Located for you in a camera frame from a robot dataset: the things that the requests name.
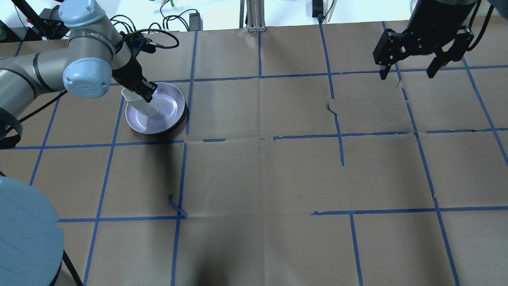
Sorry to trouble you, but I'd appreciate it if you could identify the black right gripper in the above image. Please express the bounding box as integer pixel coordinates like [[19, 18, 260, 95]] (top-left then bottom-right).
[[372, 12, 475, 80]]

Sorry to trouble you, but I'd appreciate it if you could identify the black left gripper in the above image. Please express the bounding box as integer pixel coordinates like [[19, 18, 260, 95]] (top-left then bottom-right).
[[112, 58, 158, 103]]

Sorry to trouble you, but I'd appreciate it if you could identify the white faceted cup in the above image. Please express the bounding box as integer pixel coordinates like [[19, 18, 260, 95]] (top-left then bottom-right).
[[121, 87, 159, 119]]

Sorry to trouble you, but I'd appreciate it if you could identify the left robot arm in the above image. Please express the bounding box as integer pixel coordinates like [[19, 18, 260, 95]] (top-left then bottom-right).
[[1, 0, 157, 286]]

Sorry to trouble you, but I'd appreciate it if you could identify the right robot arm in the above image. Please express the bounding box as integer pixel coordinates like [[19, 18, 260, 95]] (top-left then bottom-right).
[[373, 0, 507, 80]]

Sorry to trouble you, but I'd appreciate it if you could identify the lilac plate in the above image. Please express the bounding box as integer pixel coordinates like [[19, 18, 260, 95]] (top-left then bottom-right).
[[121, 83, 186, 135]]

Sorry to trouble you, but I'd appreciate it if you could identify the black power adapter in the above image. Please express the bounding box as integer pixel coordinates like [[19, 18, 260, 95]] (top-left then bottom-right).
[[188, 12, 203, 31]]

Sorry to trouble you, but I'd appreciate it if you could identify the brown paper table cover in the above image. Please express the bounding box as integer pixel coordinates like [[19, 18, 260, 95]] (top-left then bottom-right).
[[1, 17, 507, 286]]

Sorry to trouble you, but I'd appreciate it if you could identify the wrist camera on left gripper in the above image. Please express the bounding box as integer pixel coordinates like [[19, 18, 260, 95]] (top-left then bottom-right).
[[123, 33, 156, 57]]

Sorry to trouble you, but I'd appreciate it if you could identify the aluminium frame post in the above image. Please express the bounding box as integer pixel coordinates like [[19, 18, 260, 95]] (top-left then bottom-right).
[[239, 0, 266, 34]]

